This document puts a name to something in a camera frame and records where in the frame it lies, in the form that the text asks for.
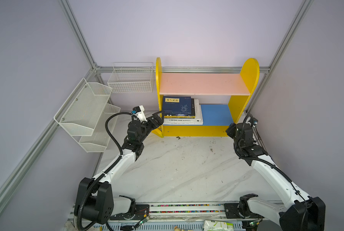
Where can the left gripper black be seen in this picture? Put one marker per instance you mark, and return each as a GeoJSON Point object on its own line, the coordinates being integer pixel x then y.
{"type": "Point", "coordinates": [153, 121]}

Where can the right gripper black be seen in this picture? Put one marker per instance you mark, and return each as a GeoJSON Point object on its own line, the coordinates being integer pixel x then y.
{"type": "Point", "coordinates": [231, 130]}

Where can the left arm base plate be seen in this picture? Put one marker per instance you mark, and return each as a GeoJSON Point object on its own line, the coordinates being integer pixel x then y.
{"type": "Point", "coordinates": [137, 213]}

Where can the white mesh two-tier rack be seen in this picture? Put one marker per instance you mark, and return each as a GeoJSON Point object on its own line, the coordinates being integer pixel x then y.
{"type": "Point", "coordinates": [84, 113]}

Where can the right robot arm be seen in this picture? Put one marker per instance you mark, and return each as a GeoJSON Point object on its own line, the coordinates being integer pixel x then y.
{"type": "Point", "coordinates": [299, 211]}

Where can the yellow paperback book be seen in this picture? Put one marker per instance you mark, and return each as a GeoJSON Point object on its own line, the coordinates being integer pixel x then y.
{"type": "Point", "coordinates": [175, 116]}

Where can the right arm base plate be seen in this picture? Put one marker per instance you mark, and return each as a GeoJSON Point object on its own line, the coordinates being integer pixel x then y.
{"type": "Point", "coordinates": [232, 211]}

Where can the aluminium front rail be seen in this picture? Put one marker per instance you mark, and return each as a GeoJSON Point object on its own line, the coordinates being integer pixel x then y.
{"type": "Point", "coordinates": [180, 216]}

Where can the white wire basket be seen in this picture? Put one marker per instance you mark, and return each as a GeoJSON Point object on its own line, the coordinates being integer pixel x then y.
{"type": "Point", "coordinates": [132, 77]}

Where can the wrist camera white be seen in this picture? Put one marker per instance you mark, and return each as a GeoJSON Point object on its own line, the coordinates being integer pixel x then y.
{"type": "Point", "coordinates": [138, 112]}
{"type": "Point", "coordinates": [253, 122]}

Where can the yellow pink blue bookshelf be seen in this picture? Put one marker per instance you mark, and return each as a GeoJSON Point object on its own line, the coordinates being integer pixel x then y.
{"type": "Point", "coordinates": [216, 118]}

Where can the white Chokladfabriken book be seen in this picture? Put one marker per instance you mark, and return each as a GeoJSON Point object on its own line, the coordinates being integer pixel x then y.
{"type": "Point", "coordinates": [198, 114]}

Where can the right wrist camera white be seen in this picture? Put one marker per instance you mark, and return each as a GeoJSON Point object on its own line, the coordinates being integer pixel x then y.
{"type": "Point", "coordinates": [253, 122]}

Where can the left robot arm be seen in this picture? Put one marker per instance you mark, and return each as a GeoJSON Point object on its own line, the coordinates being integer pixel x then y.
{"type": "Point", "coordinates": [95, 202]}

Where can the white green carton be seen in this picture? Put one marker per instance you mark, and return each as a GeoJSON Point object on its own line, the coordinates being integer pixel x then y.
{"type": "Point", "coordinates": [211, 225]}

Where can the yellow banana bunch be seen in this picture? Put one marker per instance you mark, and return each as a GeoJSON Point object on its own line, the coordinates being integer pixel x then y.
{"type": "Point", "coordinates": [158, 132]}

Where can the black book white characters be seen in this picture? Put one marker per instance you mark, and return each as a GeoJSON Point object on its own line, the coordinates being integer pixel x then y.
{"type": "Point", "coordinates": [193, 107]}

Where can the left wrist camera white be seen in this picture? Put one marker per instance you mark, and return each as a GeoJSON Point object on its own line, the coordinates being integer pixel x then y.
{"type": "Point", "coordinates": [138, 112]}

